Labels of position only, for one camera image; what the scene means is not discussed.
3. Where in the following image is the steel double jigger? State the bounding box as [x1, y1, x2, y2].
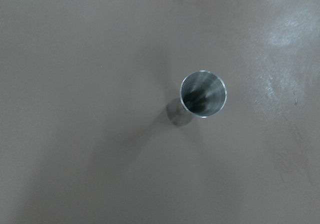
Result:
[166, 70, 228, 127]

